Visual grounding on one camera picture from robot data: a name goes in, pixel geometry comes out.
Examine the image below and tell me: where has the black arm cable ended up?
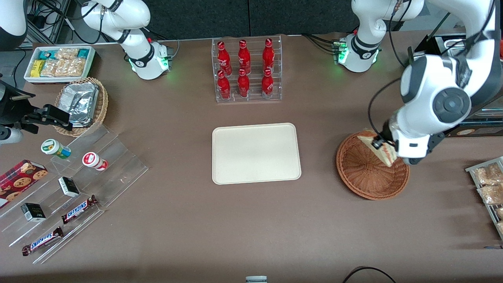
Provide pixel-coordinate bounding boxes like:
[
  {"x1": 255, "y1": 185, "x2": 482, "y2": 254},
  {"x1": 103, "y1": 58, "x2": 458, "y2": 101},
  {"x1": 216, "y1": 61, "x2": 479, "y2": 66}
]
[{"x1": 368, "y1": 78, "x2": 403, "y2": 138}]

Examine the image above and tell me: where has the light wicker basket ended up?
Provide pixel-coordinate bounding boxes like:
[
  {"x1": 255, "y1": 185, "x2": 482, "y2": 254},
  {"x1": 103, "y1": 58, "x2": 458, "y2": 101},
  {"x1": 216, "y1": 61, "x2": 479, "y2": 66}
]
[{"x1": 54, "y1": 77, "x2": 109, "y2": 137}]

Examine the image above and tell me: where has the Snickers chocolate bar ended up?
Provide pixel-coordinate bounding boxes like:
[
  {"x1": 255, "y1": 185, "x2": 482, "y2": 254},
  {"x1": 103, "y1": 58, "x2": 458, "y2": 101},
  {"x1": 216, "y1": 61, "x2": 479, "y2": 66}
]
[
  {"x1": 61, "y1": 195, "x2": 99, "y2": 224},
  {"x1": 22, "y1": 226, "x2": 64, "y2": 256}
]

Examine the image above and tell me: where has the black looped cable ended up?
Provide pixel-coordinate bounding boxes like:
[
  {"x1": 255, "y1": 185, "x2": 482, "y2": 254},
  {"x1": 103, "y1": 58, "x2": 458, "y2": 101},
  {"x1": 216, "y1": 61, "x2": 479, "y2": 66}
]
[{"x1": 342, "y1": 266, "x2": 397, "y2": 283}]

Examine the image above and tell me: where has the red cookie box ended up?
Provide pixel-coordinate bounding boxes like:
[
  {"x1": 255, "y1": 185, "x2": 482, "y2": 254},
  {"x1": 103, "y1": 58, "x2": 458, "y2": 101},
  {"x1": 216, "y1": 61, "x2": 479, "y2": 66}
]
[{"x1": 0, "y1": 159, "x2": 48, "y2": 209}]

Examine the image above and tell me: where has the grey snack tray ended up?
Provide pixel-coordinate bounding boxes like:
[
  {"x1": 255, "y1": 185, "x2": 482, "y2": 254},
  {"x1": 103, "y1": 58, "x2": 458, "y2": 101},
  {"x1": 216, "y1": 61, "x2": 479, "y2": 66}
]
[{"x1": 466, "y1": 156, "x2": 503, "y2": 241}]

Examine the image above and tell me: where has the silver foil packet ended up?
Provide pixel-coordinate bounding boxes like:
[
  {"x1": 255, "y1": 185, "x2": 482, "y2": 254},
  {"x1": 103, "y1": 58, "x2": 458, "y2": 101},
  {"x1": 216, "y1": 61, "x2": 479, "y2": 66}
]
[
  {"x1": 61, "y1": 83, "x2": 99, "y2": 99},
  {"x1": 68, "y1": 94, "x2": 98, "y2": 128}
]

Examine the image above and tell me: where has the red lid white jar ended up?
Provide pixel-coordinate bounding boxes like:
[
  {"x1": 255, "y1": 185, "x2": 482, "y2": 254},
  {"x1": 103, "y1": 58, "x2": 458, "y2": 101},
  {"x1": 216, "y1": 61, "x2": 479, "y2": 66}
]
[{"x1": 82, "y1": 152, "x2": 108, "y2": 171}]

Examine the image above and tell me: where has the clear acrylic stepped display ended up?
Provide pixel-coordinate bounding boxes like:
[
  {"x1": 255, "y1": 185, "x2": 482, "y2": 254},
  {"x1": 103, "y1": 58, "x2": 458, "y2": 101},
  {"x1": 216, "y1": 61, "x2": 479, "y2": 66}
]
[{"x1": 0, "y1": 124, "x2": 149, "y2": 265}]

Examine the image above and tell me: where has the red cola bottle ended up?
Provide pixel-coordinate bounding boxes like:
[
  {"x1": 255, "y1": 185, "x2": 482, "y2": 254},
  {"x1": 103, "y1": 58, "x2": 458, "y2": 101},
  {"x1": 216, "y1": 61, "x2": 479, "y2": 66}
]
[
  {"x1": 237, "y1": 69, "x2": 250, "y2": 98},
  {"x1": 238, "y1": 40, "x2": 251, "y2": 74},
  {"x1": 217, "y1": 41, "x2": 232, "y2": 76},
  {"x1": 263, "y1": 38, "x2": 275, "y2": 73},
  {"x1": 261, "y1": 69, "x2": 274, "y2": 99},
  {"x1": 217, "y1": 71, "x2": 231, "y2": 100}
]

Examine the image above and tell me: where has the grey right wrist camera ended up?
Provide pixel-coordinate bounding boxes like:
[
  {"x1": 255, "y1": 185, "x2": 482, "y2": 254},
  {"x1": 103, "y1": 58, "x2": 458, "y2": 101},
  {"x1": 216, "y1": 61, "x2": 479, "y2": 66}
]
[{"x1": 0, "y1": 128, "x2": 24, "y2": 145}]

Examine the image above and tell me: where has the black base cable bundle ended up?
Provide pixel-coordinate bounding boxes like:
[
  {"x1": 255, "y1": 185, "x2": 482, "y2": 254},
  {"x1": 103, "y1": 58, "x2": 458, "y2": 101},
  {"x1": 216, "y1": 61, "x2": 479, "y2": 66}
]
[{"x1": 303, "y1": 33, "x2": 338, "y2": 53}]

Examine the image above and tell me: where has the cream plastic tray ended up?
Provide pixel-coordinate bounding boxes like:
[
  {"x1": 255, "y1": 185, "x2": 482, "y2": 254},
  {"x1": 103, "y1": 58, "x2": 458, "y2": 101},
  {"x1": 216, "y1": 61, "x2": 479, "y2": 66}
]
[{"x1": 212, "y1": 123, "x2": 302, "y2": 185}]

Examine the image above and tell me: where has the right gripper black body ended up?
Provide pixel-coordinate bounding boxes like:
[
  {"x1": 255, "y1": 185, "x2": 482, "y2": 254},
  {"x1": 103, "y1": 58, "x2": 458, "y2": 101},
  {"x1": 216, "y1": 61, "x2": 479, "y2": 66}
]
[{"x1": 0, "y1": 81, "x2": 36, "y2": 128}]

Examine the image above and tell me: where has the green lid sunflower jar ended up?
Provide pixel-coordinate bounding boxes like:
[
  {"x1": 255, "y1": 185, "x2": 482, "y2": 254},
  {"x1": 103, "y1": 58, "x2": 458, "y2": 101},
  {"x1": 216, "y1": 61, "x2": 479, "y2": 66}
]
[{"x1": 41, "y1": 139, "x2": 72, "y2": 160}]

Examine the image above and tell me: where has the small black carton box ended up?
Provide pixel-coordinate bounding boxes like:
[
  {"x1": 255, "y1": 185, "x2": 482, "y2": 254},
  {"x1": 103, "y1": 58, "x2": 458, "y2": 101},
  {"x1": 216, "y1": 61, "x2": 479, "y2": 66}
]
[
  {"x1": 20, "y1": 202, "x2": 46, "y2": 222},
  {"x1": 58, "y1": 176, "x2": 80, "y2": 197}
]

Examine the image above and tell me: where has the clear acrylic bottle rack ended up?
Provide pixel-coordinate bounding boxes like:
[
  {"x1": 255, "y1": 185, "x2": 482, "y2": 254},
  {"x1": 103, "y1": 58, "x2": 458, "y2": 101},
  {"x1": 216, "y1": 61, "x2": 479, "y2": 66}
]
[{"x1": 211, "y1": 35, "x2": 283, "y2": 103}]

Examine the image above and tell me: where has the triangle sandwich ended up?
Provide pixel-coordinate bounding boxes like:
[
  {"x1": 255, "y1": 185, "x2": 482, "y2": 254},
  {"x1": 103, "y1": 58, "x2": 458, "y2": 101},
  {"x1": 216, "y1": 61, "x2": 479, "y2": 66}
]
[{"x1": 362, "y1": 129, "x2": 398, "y2": 168}]

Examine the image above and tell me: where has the brown wicker basket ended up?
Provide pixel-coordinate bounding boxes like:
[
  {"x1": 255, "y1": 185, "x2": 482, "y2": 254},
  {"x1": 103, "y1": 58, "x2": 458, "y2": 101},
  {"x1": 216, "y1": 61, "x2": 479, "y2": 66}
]
[{"x1": 336, "y1": 132, "x2": 410, "y2": 201}]

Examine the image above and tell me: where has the aluminium frame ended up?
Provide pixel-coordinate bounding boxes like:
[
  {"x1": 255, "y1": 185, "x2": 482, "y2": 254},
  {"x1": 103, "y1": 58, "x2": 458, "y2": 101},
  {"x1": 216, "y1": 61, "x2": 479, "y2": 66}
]
[{"x1": 24, "y1": 0, "x2": 71, "y2": 48}]

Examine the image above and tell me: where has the clear cracker bag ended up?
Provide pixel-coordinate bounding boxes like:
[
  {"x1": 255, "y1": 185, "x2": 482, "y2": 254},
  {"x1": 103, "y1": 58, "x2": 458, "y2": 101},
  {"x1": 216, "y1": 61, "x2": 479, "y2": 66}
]
[
  {"x1": 63, "y1": 58, "x2": 86, "y2": 77},
  {"x1": 40, "y1": 59, "x2": 65, "y2": 77},
  {"x1": 54, "y1": 48, "x2": 79, "y2": 61}
]

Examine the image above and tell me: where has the white snack bin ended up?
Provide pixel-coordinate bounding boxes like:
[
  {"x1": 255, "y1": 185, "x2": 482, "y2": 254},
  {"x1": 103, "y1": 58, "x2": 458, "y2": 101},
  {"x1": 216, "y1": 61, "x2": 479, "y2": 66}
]
[{"x1": 24, "y1": 46, "x2": 96, "y2": 84}]

